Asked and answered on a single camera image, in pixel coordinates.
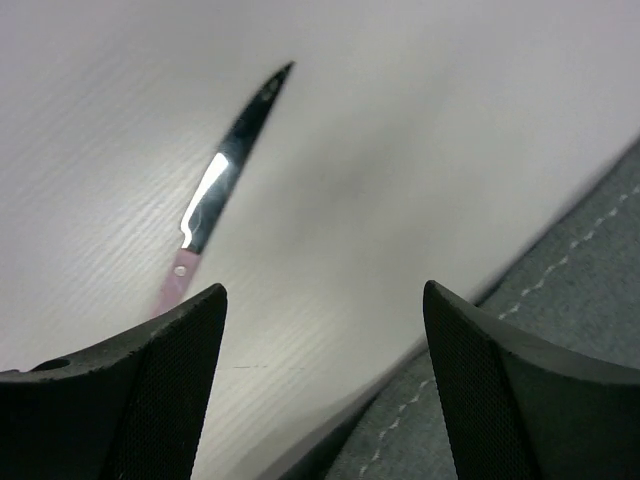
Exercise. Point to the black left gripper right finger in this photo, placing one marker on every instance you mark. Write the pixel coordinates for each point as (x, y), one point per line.
(519, 407)

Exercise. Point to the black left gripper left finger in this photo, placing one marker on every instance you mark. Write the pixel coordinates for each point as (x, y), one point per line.
(130, 407)

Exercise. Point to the grey cloth napkin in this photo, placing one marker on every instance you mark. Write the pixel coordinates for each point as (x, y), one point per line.
(577, 288)

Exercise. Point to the pink handled table knife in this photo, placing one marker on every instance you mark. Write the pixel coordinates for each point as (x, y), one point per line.
(215, 188)

